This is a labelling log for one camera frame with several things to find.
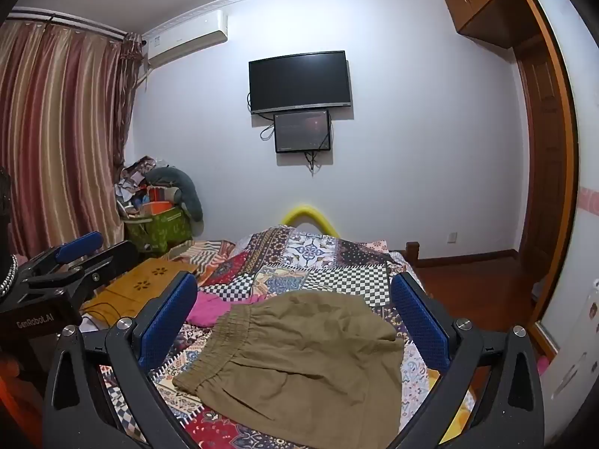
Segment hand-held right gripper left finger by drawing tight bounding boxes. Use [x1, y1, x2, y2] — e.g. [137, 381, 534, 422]
[42, 271, 200, 449]

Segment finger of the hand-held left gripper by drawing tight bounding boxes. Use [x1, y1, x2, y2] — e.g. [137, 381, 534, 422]
[19, 230, 104, 282]
[22, 240, 142, 299]

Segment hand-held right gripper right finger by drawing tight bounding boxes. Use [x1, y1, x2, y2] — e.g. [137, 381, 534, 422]
[389, 271, 547, 449]

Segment olive green pants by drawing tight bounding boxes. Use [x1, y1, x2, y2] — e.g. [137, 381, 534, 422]
[173, 290, 406, 441]

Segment wooden lap tray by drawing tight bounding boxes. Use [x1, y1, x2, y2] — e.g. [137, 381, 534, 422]
[82, 256, 200, 320]

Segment pink garment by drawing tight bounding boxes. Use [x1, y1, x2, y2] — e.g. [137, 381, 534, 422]
[185, 290, 265, 326]

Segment green storage box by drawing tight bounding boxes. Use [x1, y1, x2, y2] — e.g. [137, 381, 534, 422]
[124, 208, 194, 251]

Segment pile of clutter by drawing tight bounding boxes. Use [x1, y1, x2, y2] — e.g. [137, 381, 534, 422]
[115, 154, 184, 220]

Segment yellow bed sheet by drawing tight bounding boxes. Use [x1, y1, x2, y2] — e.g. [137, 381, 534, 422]
[439, 369, 477, 438]

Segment grey plush pillow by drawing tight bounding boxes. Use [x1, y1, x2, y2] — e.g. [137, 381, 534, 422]
[145, 167, 205, 223]

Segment striped curtain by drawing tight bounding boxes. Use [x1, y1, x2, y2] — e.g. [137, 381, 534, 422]
[0, 7, 144, 259]

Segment patchwork printed blanket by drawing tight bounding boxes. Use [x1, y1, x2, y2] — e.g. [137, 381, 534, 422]
[79, 224, 474, 449]

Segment yellow pillow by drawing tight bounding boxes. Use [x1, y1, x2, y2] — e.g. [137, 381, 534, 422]
[281, 203, 336, 235]

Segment wooden door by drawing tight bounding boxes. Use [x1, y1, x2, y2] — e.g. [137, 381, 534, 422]
[515, 37, 570, 273]

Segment curtain rod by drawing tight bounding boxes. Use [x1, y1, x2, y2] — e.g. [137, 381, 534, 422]
[9, 6, 128, 39]

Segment frosted sliding wardrobe door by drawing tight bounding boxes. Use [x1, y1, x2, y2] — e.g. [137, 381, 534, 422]
[519, 0, 599, 361]

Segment white air conditioner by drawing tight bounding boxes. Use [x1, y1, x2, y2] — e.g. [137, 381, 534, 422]
[142, 9, 229, 69]

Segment wooden overhead cabinet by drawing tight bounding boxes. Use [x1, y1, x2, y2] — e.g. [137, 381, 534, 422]
[442, 0, 535, 50]

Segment thin black cable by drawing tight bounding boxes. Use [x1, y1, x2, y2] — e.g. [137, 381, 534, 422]
[79, 297, 141, 329]

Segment small black wall monitor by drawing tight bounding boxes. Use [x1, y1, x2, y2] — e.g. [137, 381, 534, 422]
[274, 109, 332, 154]

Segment black wall television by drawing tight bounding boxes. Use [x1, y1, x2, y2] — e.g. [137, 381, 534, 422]
[248, 50, 353, 116]

